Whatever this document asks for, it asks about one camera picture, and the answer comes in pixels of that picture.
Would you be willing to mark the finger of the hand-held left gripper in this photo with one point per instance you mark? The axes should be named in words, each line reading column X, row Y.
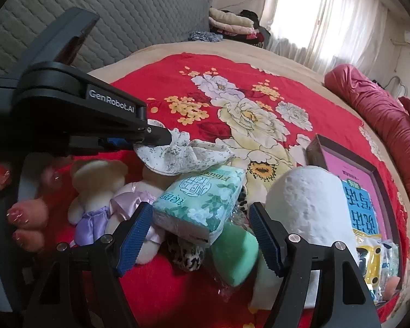
column 159, row 136
column 114, row 141

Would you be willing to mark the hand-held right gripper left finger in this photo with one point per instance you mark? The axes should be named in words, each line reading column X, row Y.
column 136, row 239

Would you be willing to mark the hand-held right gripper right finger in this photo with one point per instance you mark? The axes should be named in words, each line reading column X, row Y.
column 264, row 239

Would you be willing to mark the white floral cloth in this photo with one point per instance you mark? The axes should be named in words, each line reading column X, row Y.
column 177, row 157

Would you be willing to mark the green sponge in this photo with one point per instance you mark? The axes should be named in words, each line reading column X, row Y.
column 234, row 256

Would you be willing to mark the white toilet paper roll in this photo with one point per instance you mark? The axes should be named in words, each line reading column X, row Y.
column 311, row 205

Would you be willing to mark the green tissue pack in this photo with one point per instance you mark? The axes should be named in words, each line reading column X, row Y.
column 198, row 201

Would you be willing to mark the yellow packet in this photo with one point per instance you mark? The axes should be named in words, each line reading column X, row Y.
column 370, row 256

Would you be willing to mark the pink box lid tray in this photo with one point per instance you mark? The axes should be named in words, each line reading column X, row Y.
column 387, row 211

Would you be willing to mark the blue and white packet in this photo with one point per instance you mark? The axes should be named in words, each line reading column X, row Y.
column 391, row 259

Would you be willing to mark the pink makeup sponge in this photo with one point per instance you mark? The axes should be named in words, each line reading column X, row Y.
column 393, row 284

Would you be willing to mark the person's left hand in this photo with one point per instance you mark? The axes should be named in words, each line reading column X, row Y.
column 27, row 213

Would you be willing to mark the red floral blanket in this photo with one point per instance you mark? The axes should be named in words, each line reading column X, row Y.
column 150, row 75

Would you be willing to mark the blue patterned cloth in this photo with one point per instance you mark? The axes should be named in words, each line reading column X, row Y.
column 205, row 36

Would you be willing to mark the beige bed sheet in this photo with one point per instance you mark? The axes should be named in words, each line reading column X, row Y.
column 225, row 46

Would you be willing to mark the pink book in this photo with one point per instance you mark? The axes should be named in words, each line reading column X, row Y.
column 348, row 164

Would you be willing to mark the grey quilted headboard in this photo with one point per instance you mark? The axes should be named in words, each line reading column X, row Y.
column 140, row 6

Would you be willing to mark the stack of folded clothes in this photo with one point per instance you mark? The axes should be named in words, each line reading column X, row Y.
column 229, row 20

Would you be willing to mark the dark red clothes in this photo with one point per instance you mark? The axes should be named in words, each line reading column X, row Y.
column 258, row 37

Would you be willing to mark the black bag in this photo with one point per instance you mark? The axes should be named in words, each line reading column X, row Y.
column 249, row 14

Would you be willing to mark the pink quilt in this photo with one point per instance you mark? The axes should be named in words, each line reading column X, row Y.
column 379, row 116

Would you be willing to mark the white sheer curtain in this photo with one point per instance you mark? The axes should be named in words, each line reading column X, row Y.
column 345, row 24

